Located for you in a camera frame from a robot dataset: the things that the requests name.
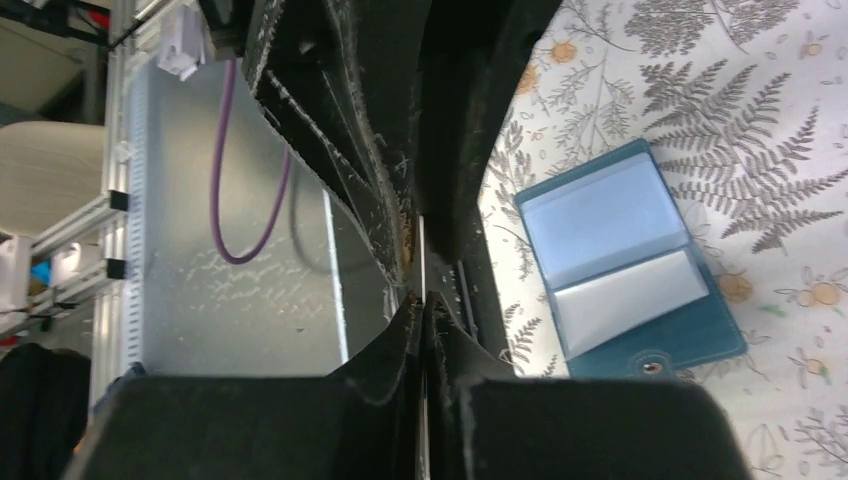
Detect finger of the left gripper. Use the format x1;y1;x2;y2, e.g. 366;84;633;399
415;0;560;263
243;1;414;285

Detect blue card holder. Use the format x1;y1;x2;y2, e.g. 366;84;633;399
515;139;747;379

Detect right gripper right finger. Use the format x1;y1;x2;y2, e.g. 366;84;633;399
423;292;750;479

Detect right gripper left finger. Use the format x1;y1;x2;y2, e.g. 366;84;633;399
66;295;422;479

